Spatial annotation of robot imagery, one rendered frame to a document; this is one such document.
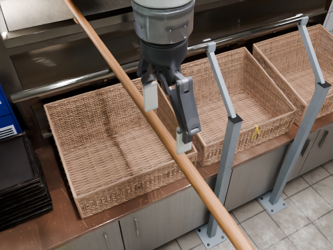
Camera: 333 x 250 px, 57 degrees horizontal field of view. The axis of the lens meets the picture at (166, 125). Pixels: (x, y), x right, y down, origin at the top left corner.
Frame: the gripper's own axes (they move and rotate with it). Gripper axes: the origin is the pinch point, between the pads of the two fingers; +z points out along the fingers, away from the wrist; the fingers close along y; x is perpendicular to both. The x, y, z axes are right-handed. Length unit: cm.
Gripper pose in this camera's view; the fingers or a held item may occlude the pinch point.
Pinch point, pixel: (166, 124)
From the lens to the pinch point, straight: 62.0
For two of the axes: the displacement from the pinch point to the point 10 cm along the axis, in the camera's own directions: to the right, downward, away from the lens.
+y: 4.8, 6.2, -6.2
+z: 0.2, 7.0, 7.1
